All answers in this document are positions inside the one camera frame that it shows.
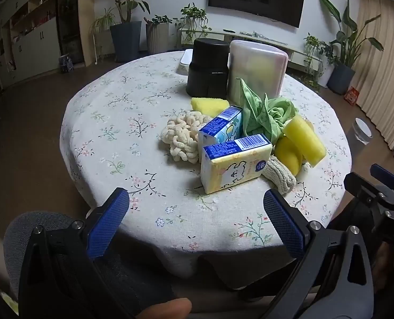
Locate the large-leaf plant in blue pot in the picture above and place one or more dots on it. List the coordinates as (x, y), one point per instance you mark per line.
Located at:
(341, 76)

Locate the rounded yellow sponge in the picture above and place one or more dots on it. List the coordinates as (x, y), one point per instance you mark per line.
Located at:
(288, 154)

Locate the yellow wedge sponge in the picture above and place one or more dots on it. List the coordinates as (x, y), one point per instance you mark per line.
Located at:
(207, 104)

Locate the yellow sponge block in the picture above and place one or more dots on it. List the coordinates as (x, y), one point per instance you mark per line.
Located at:
(303, 138)

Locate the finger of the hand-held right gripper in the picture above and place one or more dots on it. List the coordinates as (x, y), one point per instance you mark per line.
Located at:
(384, 174)
(359, 184)

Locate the yellow tissue packet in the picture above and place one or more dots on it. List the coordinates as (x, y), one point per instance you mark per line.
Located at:
(230, 169)

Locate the person's left hand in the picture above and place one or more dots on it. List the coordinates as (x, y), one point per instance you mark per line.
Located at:
(172, 308)

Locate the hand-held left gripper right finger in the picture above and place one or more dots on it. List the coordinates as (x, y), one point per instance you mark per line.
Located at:
(283, 226)

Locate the trailing green vine plant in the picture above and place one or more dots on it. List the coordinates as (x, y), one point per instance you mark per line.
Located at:
(193, 16)

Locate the cream chenille cloth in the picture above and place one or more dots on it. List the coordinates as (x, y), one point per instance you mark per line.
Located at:
(180, 139)

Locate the grassy plant on white stand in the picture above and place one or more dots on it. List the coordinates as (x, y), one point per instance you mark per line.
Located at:
(102, 20)

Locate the white plastic tray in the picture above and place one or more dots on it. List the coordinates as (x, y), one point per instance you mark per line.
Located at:
(184, 61)

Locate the white wall cabinet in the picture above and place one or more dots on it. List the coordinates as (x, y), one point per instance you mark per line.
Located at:
(30, 46)

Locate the blue tissue packet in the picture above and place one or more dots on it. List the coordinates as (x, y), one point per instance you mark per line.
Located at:
(217, 129)

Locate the tall potted tree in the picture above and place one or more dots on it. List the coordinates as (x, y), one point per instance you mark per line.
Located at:
(125, 40)

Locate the red box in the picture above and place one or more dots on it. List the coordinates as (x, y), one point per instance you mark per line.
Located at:
(351, 95)

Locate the plant in ribbed grey pot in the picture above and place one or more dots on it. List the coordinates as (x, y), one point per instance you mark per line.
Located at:
(157, 38)

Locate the dark display shelf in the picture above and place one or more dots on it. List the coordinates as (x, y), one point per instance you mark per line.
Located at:
(69, 23)

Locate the vine plant in white pot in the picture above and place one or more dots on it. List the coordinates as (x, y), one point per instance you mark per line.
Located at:
(316, 48)

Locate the beige curtain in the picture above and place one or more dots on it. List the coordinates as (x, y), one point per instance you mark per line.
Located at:
(383, 73)

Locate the green cloth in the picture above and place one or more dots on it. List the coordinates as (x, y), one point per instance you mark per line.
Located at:
(263, 119)

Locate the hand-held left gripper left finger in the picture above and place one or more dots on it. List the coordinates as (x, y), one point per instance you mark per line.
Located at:
(109, 222)

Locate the person's dark clothing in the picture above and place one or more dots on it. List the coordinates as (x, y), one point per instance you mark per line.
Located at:
(134, 282)

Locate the beige knitted cloth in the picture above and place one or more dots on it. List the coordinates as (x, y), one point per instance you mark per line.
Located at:
(280, 176)

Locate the black cylindrical container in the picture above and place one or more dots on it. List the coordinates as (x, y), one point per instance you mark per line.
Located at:
(207, 69)

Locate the white television console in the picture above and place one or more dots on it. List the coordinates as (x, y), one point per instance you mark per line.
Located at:
(266, 38)

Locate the floral tablecloth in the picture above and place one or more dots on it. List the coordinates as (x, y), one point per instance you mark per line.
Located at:
(117, 123)

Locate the translucent plastic container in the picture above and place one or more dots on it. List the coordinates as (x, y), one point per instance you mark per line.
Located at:
(270, 84)

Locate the grey cylindrical bin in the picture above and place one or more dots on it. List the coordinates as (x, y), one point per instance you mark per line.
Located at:
(362, 131)

